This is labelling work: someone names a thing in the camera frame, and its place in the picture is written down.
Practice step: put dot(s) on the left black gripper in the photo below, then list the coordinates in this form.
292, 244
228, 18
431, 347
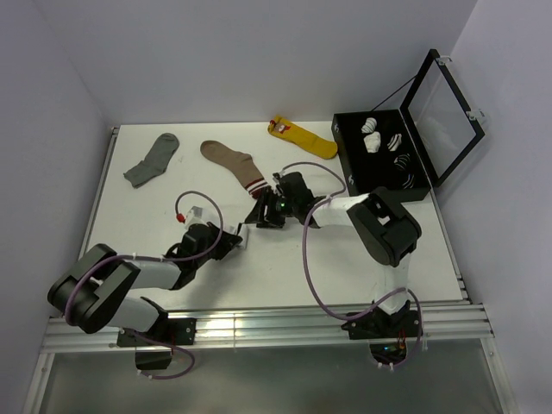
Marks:
228, 241

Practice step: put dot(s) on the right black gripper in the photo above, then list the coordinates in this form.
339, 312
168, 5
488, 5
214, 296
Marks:
270, 220

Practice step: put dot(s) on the white sock black stripes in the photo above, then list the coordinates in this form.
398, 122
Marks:
243, 235

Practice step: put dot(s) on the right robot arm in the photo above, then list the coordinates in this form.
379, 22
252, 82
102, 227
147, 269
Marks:
387, 230

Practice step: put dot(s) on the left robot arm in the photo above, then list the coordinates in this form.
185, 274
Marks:
94, 292

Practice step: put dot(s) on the brown striped sock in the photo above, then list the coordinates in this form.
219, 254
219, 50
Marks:
240, 164

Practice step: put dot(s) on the yellow sock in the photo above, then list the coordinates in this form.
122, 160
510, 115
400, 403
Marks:
285, 130

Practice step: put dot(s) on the grey sock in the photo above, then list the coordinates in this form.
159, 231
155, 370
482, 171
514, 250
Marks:
155, 162

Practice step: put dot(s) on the black storage box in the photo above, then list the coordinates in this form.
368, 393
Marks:
364, 172

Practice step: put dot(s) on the white rolled sock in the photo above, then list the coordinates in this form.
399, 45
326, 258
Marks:
369, 126

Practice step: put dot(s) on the dark striped rolled sock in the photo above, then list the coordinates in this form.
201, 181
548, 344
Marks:
403, 163

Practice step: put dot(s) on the striped rolled sock upper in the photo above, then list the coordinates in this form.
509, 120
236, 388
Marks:
394, 142

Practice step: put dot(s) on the dark rolled sock lower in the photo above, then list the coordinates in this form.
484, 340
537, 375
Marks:
409, 181

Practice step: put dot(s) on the box lid with glass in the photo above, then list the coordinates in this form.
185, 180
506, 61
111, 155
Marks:
443, 126

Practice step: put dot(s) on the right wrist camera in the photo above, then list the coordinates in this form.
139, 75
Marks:
278, 183

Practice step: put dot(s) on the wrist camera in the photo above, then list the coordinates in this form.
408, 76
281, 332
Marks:
278, 183
195, 215

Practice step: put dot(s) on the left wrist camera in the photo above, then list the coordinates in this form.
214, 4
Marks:
195, 215

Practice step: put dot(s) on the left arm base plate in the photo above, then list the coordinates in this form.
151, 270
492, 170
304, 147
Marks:
171, 332

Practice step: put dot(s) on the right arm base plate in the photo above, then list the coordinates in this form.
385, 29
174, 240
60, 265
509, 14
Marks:
379, 325

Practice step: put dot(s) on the aluminium frame rail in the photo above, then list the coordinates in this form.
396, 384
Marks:
274, 327

